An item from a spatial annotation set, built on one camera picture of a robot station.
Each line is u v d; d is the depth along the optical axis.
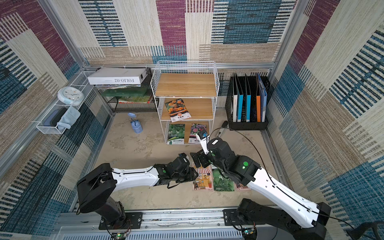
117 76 0.80
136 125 1.02
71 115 0.70
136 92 1.00
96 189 0.45
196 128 1.08
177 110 0.87
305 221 0.39
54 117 0.65
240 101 0.89
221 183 0.85
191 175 0.74
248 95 0.87
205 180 0.85
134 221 0.73
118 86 0.80
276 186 0.43
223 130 1.04
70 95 0.75
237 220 0.73
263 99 0.87
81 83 0.88
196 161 0.61
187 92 0.72
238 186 0.83
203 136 0.58
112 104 1.16
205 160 0.59
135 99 1.01
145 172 0.56
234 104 0.91
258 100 0.90
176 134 1.05
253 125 1.05
